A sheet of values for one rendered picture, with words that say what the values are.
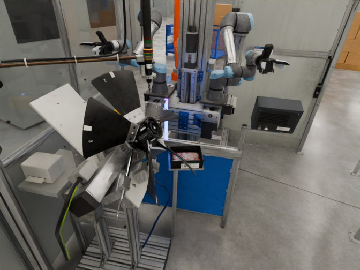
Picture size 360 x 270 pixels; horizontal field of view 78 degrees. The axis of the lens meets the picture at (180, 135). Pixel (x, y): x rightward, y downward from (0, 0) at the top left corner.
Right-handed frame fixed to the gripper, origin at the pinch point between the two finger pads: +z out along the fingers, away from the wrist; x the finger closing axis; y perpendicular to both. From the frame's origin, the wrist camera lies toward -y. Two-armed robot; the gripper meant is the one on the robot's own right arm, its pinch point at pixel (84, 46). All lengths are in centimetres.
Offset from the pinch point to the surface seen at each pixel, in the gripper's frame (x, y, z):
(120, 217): -76, 79, 31
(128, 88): -62, 1, 13
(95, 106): -77, -5, 40
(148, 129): -85, 10, 20
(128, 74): -56, -3, 8
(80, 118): -52, 16, 35
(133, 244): -87, 100, 29
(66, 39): 10.2, -2.2, 6.9
